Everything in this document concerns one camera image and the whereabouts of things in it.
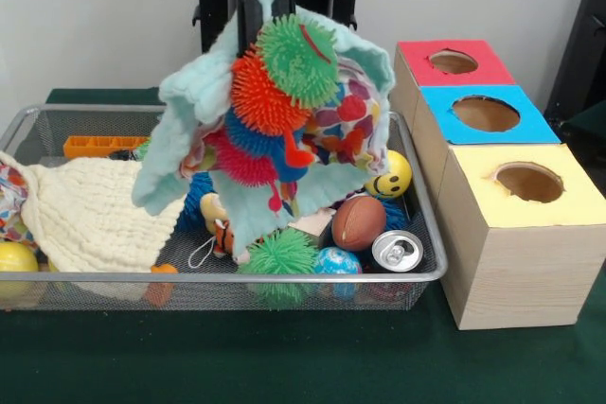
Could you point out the multicolour spiky caterpillar toy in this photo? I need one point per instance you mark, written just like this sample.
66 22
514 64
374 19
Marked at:
270 101

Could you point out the mint green knitted cloth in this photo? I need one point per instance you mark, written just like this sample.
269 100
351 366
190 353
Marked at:
185 130

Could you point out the wooden box with three holes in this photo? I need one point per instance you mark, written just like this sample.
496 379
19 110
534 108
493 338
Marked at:
521 253

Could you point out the orange plastic tray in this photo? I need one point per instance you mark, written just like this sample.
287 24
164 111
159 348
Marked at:
95 146

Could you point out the yellow smiley face ball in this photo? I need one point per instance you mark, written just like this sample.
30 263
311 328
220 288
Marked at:
396 182

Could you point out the orange tiger plush toy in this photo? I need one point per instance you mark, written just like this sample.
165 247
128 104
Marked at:
222 238

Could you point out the brown toy football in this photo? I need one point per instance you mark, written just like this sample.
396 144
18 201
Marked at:
358 224

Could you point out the green spiky ball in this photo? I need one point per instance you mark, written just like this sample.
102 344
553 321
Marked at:
277 260

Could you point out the cream knitted cloth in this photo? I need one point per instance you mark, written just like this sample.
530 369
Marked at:
85 215

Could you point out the blue globe ball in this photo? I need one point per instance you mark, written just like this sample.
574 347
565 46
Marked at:
337 262

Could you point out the silver drink can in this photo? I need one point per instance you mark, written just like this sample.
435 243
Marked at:
395 251

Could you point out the plain yellow ball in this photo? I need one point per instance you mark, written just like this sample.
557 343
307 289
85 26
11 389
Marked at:
14 260

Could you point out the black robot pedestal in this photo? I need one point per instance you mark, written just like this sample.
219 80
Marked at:
213 16

